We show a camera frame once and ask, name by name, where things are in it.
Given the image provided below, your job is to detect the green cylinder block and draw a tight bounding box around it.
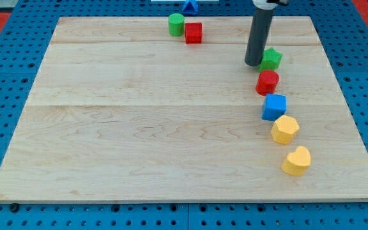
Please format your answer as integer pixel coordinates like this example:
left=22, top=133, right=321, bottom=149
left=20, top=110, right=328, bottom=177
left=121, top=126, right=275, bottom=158
left=168, top=13, right=185, bottom=36

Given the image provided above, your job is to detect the blue triangle block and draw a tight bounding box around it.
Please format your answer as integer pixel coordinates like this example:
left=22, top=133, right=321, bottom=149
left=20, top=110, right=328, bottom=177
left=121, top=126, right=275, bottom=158
left=182, top=0, right=198, bottom=15

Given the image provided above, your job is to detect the wooden board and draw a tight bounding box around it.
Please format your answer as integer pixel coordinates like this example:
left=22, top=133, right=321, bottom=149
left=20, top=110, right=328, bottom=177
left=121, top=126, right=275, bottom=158
left=0, top=17, right=368, bottom=204

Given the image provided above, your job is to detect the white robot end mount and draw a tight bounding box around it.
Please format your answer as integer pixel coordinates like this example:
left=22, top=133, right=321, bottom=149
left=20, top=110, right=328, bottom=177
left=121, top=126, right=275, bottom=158
left=252, top=0, right=289, bottom=10

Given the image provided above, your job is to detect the blue cube block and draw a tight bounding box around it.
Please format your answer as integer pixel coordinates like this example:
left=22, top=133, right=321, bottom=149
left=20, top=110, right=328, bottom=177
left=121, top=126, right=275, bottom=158
left=261, top=93, right=287, bottom=121

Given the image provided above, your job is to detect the red star block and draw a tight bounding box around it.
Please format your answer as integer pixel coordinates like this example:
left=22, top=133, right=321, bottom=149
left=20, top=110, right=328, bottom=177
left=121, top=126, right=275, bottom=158
left=185, top=22, right=203, bottom=44

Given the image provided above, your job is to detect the green star block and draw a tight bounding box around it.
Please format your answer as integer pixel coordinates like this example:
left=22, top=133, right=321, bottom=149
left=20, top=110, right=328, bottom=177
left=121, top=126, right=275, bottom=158
left=258, top=47, right=283, bottom=72

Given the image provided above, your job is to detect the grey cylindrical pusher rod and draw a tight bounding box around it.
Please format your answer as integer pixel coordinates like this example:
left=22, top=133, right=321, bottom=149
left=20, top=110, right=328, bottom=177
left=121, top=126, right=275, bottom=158
left=245, top=8, right=274, bottom=66

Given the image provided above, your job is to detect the yellow hexagon block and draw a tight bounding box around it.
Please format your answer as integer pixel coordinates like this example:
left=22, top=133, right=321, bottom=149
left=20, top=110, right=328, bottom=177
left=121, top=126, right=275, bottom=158
left=270, top=115, right=300, bottom=145

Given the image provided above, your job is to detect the yellow heart block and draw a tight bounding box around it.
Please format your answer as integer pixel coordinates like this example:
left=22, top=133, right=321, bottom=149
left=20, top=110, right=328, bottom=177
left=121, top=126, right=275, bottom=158
left=281, top=146, right=312, bottom=176

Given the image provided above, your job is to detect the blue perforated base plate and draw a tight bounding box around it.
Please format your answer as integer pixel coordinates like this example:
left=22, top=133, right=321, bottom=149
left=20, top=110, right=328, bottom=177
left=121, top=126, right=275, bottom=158
left=0, top=1, right=368, bottom=229

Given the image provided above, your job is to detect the red cylinder block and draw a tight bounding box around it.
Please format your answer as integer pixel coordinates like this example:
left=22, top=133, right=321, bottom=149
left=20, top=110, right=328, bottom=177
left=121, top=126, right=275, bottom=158
left=256, top=70, right=280, bottom=96

